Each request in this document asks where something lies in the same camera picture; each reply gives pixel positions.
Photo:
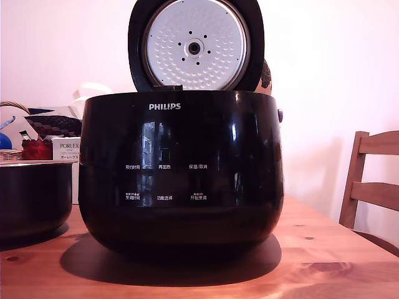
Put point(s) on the wooden chair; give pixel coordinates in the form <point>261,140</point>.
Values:
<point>368,190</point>

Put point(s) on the white Porlex box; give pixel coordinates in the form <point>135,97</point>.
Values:
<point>67,149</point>

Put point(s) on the black rice cooker lid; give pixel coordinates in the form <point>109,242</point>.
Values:
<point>137,46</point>

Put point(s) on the dark dotted patterned bag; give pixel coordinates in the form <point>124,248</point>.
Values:
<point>53,124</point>

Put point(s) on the blue round object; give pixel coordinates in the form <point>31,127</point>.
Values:
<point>4,141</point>

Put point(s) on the brown patterned round object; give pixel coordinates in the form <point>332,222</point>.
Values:
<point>266,76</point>

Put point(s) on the dark metallic pot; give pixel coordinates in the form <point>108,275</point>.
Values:
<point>31,199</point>

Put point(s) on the black Philips rice cooker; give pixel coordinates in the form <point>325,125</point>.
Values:
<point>180,187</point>

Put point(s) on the wicker basket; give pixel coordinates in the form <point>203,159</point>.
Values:
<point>12,154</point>

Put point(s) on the white paper bag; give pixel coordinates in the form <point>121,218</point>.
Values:
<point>93,90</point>

